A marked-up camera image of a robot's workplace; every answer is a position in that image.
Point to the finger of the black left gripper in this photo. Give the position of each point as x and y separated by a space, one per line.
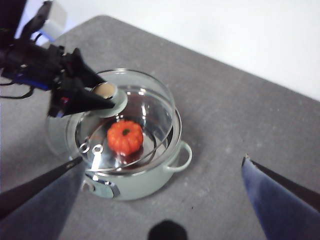
80 67
75 100

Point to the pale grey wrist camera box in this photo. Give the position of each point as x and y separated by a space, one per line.
55 25

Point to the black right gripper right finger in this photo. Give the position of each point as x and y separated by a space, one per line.
282 205

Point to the pale green electric cooking pot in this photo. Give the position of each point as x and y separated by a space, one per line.
145 182

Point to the orange pumpkin with green stem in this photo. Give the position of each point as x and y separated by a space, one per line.
125 140

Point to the glass lid with green knob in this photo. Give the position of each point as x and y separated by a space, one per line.
117 102

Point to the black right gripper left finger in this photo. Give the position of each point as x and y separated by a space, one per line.
37 207

